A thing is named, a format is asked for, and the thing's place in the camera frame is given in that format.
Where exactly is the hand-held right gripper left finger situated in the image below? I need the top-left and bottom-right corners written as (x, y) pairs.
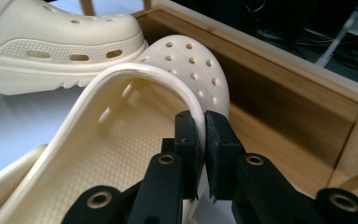
top-left (126, 109), bottom-right (205, 224)

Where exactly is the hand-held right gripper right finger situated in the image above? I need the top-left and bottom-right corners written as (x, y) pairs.
top-left (204, 110), bottom-right (319, 224)

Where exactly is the cream foam clog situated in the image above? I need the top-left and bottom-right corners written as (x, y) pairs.
top-left (0, 0), bottom-right (149, 98)
top-left (0, 34), bottom-right (231, 224)

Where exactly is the three-tier wooden shoe rack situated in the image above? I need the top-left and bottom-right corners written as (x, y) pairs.
top-left (79, 0), bottom-right (358, 200)

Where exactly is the white metal pole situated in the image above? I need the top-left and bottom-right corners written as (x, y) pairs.
top-left (315, 0), bottom-right (358, 68)

